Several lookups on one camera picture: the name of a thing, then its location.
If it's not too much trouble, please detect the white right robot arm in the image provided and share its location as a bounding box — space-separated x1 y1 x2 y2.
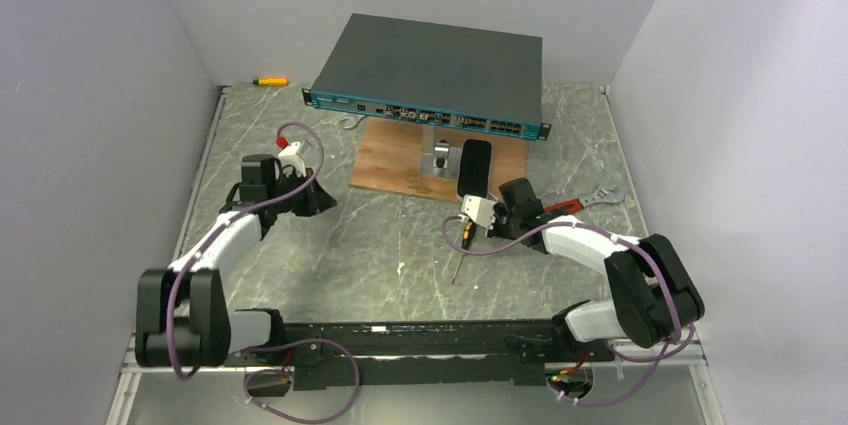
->
490 178 705 348

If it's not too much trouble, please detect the teal network switch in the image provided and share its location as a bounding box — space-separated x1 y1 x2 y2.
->
302 13 552 141

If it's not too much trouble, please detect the yellow utility knife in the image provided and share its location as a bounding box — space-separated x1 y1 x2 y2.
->
252 77 289 87

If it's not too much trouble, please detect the brown plywood board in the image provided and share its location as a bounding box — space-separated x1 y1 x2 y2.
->
350 118 528 202

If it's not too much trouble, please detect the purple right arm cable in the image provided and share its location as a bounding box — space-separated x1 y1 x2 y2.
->
441 215 696 408

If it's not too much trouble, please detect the metal stand bracket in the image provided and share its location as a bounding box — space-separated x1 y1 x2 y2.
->
419 125 462 179

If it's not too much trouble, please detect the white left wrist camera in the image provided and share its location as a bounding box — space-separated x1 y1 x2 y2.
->
275 136 312 178

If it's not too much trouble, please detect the red handled adjustable wrench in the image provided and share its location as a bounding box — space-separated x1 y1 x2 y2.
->
544 186 625 214

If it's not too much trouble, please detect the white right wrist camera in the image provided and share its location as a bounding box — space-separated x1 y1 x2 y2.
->
461 194 497 230

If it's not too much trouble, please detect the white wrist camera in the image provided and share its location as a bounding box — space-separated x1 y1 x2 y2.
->
275 136 312 178
461 194 497 230

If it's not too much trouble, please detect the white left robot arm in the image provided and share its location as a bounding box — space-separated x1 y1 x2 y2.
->
134 154 337 375

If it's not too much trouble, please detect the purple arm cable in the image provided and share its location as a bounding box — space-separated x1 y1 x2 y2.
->
165 121 362 425
441 215 696 408

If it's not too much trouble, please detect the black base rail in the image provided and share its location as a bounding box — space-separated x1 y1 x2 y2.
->
225 319 613 391

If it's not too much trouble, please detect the black umbrella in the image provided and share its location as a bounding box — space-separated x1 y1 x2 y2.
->
456 139 493 200

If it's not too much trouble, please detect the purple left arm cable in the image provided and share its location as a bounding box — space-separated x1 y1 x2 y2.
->
165 121 362 425

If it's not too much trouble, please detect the yellow black screwdriver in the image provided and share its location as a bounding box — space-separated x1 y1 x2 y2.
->
451 221 477 285

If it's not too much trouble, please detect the silver open end wrench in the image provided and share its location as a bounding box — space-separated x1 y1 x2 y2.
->
336 114 366 131

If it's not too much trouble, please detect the aluminium frame profile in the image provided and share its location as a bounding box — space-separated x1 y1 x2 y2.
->
105 325 723 425

